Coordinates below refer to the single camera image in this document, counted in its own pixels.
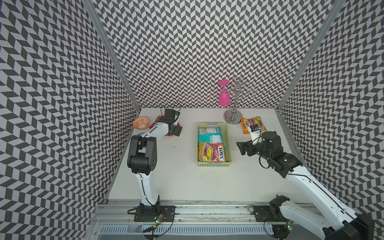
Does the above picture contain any aluminium front rail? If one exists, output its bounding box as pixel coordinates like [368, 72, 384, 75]
[86, 201, 346, 240]

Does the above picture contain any orange fox's candy bag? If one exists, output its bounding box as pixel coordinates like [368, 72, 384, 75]
[198, 142, 227, 162]
[241, 116, 267, 134]

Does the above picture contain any teal mint candy bag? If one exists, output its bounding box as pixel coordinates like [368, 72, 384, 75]
[198, 127, 224, 144]

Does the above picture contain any pink plastic wine glass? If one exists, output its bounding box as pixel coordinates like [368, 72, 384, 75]
[219, 80, 231, 107]

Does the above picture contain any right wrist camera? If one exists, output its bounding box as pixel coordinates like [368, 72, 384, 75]
[249, 124, 262, 146]

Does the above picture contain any aluminium frame post left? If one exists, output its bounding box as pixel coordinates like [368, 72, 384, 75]
[82, 0, 141, 113]

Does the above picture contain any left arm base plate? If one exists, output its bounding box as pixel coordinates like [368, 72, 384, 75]
[134, 204, 176, 223]

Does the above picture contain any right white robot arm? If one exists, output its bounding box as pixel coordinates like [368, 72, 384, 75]
[237, 131, 375, 240]

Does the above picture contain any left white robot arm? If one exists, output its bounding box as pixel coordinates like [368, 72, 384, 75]
[127, 109, 183, 210]

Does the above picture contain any aluminium frame post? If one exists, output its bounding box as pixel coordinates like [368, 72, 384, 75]
[82, 0, 141, 113]
[276, 0, 347, 112]

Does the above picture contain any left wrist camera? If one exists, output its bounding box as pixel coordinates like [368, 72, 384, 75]
[172, 110, 180, 125]

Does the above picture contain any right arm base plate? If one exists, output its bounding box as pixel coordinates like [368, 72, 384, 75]
[253, 206, 286, 222]

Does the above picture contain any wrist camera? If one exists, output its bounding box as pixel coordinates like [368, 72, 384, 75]
[172, 110, 180, 125]
[249, 124, 262, 146]

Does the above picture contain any aluminium frame post right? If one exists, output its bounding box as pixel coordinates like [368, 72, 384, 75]
[276, 0, 347, 112]

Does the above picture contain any chrome glass holder stand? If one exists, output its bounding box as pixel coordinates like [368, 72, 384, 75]
[224, 76, 248, 126]

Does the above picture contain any green perforated plastic basket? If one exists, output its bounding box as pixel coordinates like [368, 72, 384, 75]
[197, 122, 232, 167]

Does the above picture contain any orange patterned small bowl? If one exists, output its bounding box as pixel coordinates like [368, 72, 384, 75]
[133, 117, 150, 130]

